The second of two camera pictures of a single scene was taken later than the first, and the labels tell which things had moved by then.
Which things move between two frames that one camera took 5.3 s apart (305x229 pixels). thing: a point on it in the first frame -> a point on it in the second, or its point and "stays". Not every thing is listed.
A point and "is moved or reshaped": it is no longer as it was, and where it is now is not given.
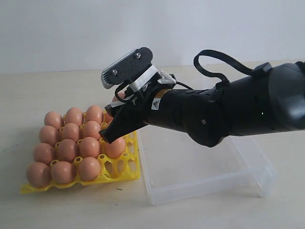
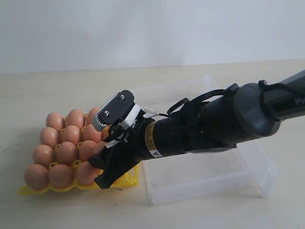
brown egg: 121,94 is moved or reshaped
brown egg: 63,172 is moved or reshaped
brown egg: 44,153 stays
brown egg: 48,134 stays
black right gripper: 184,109 -> 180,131
